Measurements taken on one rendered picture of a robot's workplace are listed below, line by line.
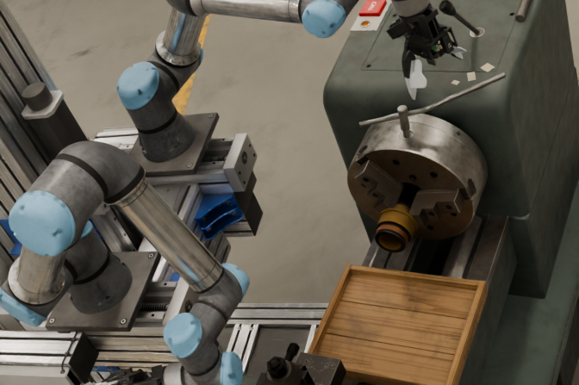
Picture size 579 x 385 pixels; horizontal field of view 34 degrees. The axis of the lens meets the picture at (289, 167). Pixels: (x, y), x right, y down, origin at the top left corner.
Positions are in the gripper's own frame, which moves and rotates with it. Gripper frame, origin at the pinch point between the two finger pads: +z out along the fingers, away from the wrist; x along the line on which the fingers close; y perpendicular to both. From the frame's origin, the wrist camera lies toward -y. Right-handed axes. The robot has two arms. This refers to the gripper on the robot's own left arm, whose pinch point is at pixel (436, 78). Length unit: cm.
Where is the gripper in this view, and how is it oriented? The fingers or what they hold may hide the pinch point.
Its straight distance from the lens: 212.7
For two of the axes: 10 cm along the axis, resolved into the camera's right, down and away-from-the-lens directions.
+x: 7.3, -6.2, 2.7
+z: 3.9, 7.1, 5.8
